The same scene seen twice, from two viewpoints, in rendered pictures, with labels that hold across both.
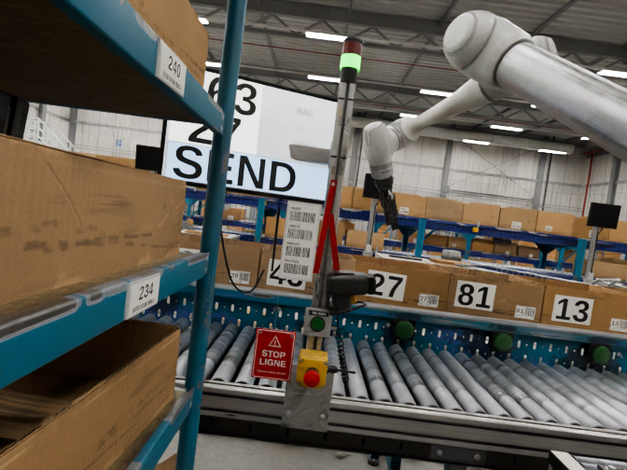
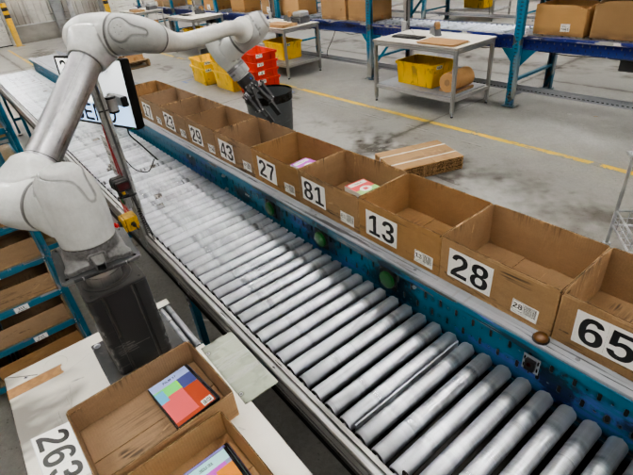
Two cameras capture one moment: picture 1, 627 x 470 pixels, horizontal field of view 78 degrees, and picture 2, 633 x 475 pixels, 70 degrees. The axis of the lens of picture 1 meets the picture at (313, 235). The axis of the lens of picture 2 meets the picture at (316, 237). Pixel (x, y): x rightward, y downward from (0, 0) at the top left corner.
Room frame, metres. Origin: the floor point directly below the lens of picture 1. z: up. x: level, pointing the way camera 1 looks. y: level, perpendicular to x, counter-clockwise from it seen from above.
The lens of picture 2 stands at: (0.55, -2.11, 1.88)
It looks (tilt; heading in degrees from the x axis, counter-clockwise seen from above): 33 degrees down; 55
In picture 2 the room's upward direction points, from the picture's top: 6 degrees counter-clockwise
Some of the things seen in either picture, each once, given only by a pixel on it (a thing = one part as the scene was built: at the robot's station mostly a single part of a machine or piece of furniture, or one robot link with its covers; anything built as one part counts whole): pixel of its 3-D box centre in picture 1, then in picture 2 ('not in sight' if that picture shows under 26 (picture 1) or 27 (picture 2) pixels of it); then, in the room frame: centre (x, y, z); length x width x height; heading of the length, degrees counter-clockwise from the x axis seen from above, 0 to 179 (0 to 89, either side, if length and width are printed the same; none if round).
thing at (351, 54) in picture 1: (351, 57); not in sight; (0.99, -0.04, 1.62); 0.05 x 0.05 x 0.06
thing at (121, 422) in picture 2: not in sight; (154, 413); (0.62, -1.13, 0.80); 0.38 x 0.28 x 0.10; 2
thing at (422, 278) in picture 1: (393, 281); (298, 164); (1.72, -0.38, 0.96); 0.39 x 0.29 x 0.17; 90
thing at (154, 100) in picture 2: not in sight; (170, 106); (1.71, 1.19, 0.96); 0.39 x 0.29 x 0.17; 90
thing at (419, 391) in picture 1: (410, 375); (227, 241); (1.26, -0.38, 0.72); 0.52 x 0.05 x 0.05; 0
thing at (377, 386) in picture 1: (371, 370); (215, 231); (1.26, -0.25, 0.72); 0.52 x 0.05 x 0.05; 0
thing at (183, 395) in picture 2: not in sight; (183, 394); (0.71, -1.12, 0.79); 0.19 x 0.14 x 0.02; 95
